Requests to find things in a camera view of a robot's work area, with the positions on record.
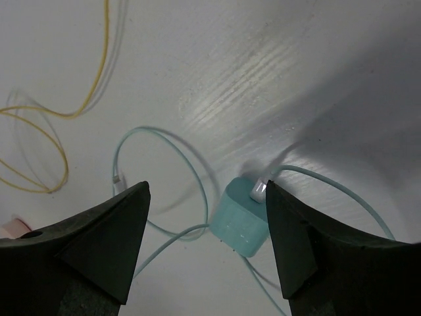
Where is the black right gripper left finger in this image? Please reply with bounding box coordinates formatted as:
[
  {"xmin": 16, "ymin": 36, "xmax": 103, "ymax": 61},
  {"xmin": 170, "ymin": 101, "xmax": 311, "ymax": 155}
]
[{"xmin": 1, "ymin": 182, "xmax": 151, "ymax": 315}]

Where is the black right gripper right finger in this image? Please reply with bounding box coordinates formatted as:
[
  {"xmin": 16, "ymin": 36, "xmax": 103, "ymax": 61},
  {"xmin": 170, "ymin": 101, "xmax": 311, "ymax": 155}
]
[{"xmin": 266, "ymin": 182, "xmax": 420, "ymax": 315}]

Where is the teal plug adapter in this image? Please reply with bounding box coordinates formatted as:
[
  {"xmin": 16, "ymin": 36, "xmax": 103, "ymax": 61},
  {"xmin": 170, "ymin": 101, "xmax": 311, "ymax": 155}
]
[{"xmin": 209, "ymin": 177, "xmax": 269, "ymax": 258}]

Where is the teal charging cable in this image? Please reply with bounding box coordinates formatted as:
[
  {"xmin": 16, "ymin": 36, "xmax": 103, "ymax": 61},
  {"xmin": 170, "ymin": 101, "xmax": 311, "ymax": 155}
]
[{"xmin": 111, "ymin": 126, "xmax": 397, "ymax": 316}]

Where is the pink plug adapter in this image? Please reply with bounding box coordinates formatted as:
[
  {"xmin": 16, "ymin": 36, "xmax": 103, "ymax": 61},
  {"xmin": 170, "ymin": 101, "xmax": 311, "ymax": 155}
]
[{"xmin": 0, "ymin": 217, "xmax": 32, "ymax": 239}]

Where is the yellow charging cable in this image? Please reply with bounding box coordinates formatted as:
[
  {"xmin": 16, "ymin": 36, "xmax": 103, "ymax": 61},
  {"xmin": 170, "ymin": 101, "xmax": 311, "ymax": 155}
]
[{"xmin": 0, "ymin": 0, "xmax": 111, "ymax": 194}]

